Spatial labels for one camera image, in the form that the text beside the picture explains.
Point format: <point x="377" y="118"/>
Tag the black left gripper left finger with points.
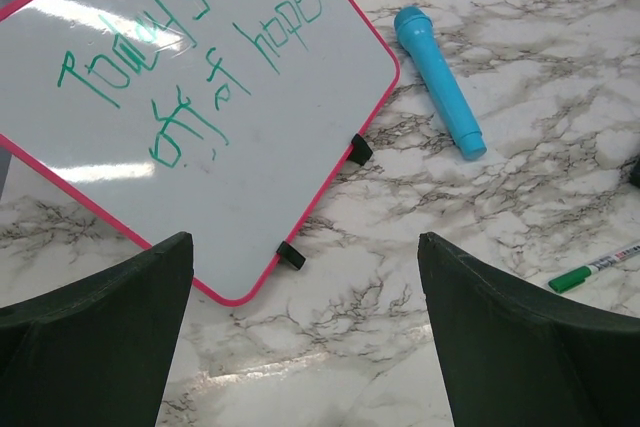
<point x="98" y="351"/>

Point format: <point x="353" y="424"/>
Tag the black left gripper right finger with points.
<point x="514" y="354"/>

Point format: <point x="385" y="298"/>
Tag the green marker cap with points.
<point x="569" y="280"/>

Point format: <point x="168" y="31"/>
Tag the white green marker pen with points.
<point x="613" y="258"/>

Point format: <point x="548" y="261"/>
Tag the pink framed whiteboard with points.
<point x="227" y="119"/>

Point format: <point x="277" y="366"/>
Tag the black whiteboard stand foot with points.
<point x="360" y="152"/>

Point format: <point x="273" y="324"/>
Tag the black white chessboard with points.
<point x="634" y="176"/>

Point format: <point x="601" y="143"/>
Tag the blue toy microphone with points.
<point x="414" y="31"/>

